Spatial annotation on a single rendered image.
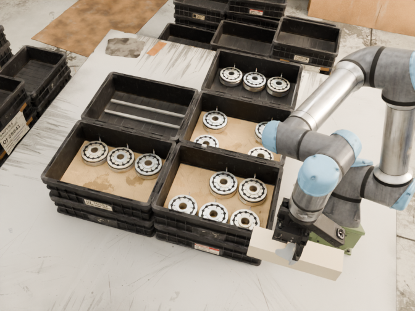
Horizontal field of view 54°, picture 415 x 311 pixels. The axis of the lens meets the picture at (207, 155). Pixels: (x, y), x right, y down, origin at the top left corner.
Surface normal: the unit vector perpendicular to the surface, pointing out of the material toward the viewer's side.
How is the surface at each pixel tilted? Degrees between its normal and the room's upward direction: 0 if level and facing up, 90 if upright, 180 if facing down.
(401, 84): 87
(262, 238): 0
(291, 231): 0
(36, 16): 0
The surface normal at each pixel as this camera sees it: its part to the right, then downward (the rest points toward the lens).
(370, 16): -0.26, 0.51
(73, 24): 0.04, -0.63
